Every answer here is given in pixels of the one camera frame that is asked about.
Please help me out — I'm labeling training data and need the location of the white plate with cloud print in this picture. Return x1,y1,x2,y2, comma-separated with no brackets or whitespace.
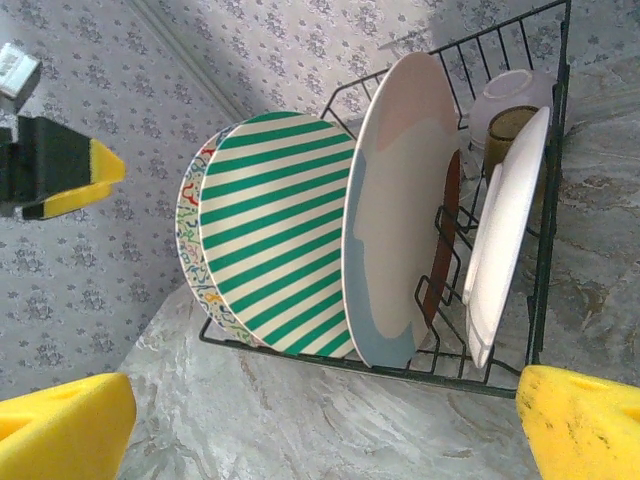
462,107,551,369

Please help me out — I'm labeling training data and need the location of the black wire dish rack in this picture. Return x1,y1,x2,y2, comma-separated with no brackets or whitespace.
198,0,574,400

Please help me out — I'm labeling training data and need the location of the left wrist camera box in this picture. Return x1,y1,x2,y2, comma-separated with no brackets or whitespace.
0,42,42,112

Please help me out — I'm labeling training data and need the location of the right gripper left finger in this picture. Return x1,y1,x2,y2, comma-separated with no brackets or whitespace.
0,372,137,480

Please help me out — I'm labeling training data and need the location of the amber glass cup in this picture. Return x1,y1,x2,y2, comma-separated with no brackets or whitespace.
482,105,541,174

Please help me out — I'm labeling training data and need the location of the white plate with orange rim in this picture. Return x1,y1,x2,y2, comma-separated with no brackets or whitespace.
342,52,462,369

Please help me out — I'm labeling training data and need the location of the colourful squiggle pattern plate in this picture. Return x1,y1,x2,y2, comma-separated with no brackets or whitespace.
173,124,236,347

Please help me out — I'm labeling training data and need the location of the green striped plate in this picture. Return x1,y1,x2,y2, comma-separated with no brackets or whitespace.
198,112,359,359

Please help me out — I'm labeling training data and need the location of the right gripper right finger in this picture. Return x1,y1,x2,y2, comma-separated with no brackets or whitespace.
515,364,640,480

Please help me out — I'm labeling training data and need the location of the pink cup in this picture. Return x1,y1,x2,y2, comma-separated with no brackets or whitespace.
467,69,560,151

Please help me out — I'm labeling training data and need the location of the aluminium frame post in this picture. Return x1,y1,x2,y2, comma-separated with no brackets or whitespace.
132,0,246,121

